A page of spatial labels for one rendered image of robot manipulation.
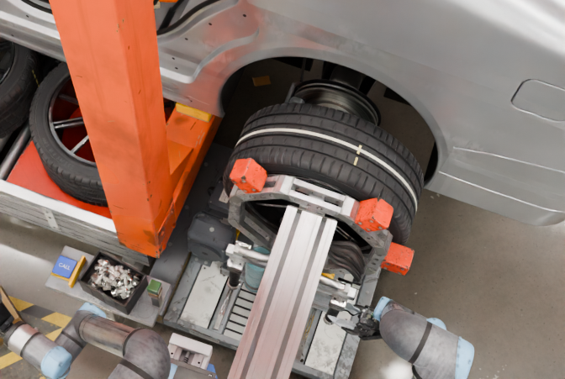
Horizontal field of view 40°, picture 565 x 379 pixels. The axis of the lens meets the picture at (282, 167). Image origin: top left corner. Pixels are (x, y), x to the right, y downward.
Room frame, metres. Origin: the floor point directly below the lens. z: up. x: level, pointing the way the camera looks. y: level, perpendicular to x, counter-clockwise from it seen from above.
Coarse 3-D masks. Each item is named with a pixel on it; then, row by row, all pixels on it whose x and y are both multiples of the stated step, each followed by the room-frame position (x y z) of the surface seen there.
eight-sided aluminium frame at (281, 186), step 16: (272, 176) 1.05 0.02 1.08; (288, 176) 1.04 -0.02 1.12; (240, 192) 1.02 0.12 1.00; (256, 192) 1.00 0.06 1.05; (272, 192) 0.99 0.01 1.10; (288, 192) 0.99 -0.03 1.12; (304, 192) 1.02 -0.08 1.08; (320, 192) 1.01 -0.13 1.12; (240, 208) 1.02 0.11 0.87; (320, 208) 0.97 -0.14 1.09; (336, 208) 0.97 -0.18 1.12; (352, 208) 0.98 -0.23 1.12; (240, 224) 1.01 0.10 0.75; (256, 224) 1.04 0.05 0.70; (352, 224) 0.95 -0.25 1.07; (256, 240) 1.00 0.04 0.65; (272, 240) 1.02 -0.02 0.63; (368, 240) 0.94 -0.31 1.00; (384, 240) 0.96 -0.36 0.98; (368, 256) 0.98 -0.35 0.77; (384, 256) 0.93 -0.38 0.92; (336, 272) 0.95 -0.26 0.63; (368, 272) 0.93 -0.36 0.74
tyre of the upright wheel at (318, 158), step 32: (256, 128) 1.24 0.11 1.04; (288, 128) 1.20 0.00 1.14; (320, 128) 1.21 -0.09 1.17; (352, 128) 1.23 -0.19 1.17; (256, 160) 1.10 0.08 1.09; (288, 160) 1.08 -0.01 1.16; (320, 160) 1.09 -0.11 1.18; (352, 160) 1.12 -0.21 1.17; (384, 160) 1.16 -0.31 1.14; (352, 192) 1.04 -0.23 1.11; (384, 192) 1.05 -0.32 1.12; (416, 192) 1.15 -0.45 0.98
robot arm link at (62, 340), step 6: (60, 336) 0.43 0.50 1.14; (60, 342) 0.42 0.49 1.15; (66, 342) 0.42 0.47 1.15; (72, 342) 0.42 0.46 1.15; (66, 348) 0.41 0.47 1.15; (72, 348) 0.41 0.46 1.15; (78, 348) 0.42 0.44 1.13; (72, 354) 0.40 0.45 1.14; (78, 354) 0.40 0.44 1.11; (72, 360) 0.38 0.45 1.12; (66, 372) 0.35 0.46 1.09; (48, 378) 0.33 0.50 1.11; (60, 378) 0.34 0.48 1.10
